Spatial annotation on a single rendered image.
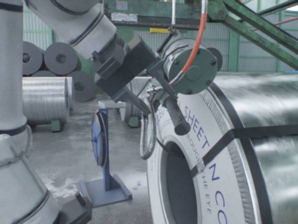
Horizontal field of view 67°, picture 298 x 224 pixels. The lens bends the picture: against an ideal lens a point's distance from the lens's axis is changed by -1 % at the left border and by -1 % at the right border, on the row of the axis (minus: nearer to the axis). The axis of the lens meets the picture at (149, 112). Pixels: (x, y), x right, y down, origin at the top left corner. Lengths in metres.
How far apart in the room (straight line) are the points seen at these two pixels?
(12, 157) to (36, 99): 5.45
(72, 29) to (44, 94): 5.41
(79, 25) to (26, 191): 0.28
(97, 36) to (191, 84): 0.35
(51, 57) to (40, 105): 6.51
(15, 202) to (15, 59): 0.59
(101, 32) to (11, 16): 0.48
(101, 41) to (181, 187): 1.18
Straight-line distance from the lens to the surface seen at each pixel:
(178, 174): 1.46
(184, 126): 0.57
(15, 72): 0.91
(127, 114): 5.94
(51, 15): 0.43
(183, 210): 1.45
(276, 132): 0.78
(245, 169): 0.67
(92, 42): 0.43
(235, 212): 0.74
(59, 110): 5.80
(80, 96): 12.01
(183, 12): 1.74
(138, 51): 0.46
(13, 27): 0.88
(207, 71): 0.68
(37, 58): 12.22
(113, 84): 0.49
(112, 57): 0.39
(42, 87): 5.90
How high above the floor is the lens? 1.33
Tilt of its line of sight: 9 degrees down
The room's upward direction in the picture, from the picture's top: straight up
